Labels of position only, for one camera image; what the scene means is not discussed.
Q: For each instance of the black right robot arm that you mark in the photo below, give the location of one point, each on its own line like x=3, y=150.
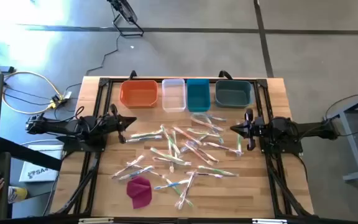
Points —
x=291, y=130

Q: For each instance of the dark grey plastic bin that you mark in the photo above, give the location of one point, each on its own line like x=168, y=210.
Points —
x=233, y=93

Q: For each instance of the teal blue plastic bin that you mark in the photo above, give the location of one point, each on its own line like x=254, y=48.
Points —
x=198, y=95

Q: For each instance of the silver bracket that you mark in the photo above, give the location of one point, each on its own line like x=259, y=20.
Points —
x=269, y=221
x=95, y=220

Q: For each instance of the clear plastic bin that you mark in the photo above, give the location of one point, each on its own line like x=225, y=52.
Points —
x=173, y=95

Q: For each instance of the magenta cloth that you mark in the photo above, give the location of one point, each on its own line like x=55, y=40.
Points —
x=139, y=191

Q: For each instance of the clear wrapped plastic utensil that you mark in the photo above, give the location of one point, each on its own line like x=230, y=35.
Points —
x=127, y=167

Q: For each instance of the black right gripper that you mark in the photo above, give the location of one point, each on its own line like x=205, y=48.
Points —
x=253, y=127

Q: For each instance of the power strip with plugs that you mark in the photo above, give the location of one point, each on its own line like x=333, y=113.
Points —
x=57, y=100

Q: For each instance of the blue toothbrush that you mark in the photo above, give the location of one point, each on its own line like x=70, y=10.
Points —
x=216, y=132
x=143, y=139
x=137, y=173
x=183, y=150
x=210, y=117
x=166, y=185

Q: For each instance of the white printed box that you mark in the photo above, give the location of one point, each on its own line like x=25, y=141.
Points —
x=40, y=168

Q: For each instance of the black table clamp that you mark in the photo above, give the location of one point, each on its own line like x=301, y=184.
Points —
x=133, y=74
x=225, y=74

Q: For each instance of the wooden workbench with clutter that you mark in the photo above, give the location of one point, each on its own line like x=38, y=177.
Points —
x=353, y=146

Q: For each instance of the orange plastic bin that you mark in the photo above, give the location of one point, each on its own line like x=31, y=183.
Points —
x=138, y=93

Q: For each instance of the black desk beam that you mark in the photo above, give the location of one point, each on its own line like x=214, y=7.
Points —
x=30, y=154

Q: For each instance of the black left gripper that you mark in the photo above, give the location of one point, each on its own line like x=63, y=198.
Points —
x=114, y=123

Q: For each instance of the black floor fan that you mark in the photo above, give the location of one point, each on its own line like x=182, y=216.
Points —
x=126, y=12

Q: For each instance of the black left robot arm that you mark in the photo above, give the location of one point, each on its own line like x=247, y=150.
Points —
x=73, y=127

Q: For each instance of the yellow white can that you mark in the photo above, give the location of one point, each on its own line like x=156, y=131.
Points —
x=17, y=194

